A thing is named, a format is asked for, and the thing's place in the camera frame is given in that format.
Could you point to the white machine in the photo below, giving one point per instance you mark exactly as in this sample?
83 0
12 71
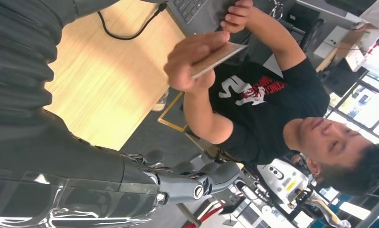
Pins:
284 179

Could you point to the grey laptop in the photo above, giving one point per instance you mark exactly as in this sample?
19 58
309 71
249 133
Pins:
192 12

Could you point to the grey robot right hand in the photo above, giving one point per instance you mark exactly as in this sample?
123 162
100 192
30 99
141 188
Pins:
66 163

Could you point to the person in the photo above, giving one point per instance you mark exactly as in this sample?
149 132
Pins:
271 104
378 12

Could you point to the red barrier belt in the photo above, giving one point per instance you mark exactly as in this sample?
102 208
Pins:
208 214

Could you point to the white table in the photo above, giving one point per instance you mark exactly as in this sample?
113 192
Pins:
331 44

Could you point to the person's shoe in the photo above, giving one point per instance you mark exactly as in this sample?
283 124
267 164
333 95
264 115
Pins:
160 104

